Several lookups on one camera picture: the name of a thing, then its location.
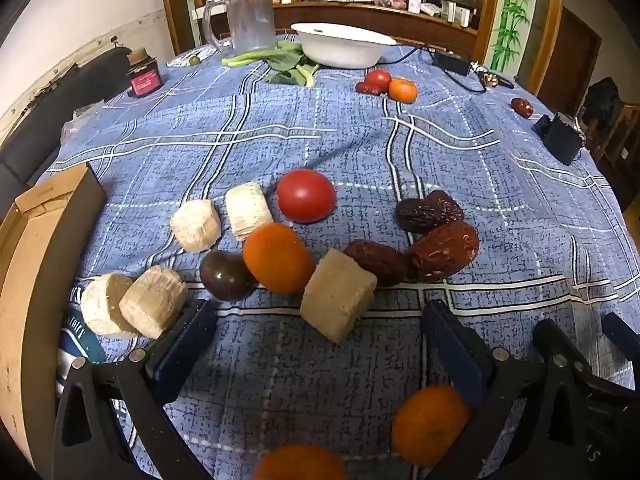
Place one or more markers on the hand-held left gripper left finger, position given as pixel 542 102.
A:
pixel 185 345

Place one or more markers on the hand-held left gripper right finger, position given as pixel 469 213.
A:
pixel 452 345

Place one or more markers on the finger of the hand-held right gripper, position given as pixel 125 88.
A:
pixel 620 332
pixel 552 337

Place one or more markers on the white rice cake pieces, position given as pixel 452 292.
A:
pixel 152 302

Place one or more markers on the dark passion fruit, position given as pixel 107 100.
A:
pixel 226 276

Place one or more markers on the orange mandarin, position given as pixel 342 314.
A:
pixel 402 91
pixel 277 258
pixel 432 425
pixel 300 465

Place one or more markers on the large red dried date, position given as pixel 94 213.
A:
pixel 445 255
pixel 375 262

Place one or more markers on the white sugarcane chunk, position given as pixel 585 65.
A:
pixel 248 210
pixel 196 225
pixel 102 305

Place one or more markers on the beige cake block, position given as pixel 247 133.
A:
pixel 337 295

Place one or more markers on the brown cardboard box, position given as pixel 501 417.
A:
pixel 30 285

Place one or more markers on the blue white package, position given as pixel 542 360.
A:
pixel 80 345

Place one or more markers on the wooden chair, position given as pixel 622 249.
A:
pixel 622 150

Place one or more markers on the red tomato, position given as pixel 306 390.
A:
pixel 377 80
pixel 306 196

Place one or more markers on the black device box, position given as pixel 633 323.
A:
pixel 557 139

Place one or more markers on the blue plaid tablecloth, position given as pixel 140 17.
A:
pixel 350 150

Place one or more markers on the small red date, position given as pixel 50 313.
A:
pixel 362 88
pixel 521 107

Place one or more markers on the black bag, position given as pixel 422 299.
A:
pixel 604 97

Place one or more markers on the clear plastic bag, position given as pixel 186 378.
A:
pixel 80 121

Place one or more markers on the black chair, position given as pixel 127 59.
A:
pixel 60 110

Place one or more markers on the red label jar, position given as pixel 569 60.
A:
pixel 143 77

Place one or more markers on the patterned small plate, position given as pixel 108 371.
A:
pixel 176 62

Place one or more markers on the black power adapter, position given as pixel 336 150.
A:
pixel 450 61

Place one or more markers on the green onion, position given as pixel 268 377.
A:
pixel 245 57

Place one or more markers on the green bok choy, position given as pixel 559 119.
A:
pixel 287 62

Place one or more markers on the white enamel basin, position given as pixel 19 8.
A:
pixel 342 47

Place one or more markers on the white box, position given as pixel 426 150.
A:
pixel 457 12

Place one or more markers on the clear plastic mug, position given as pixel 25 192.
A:
pixel 247 15

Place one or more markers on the green bamboo wall decal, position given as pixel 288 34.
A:
pixel 510 15

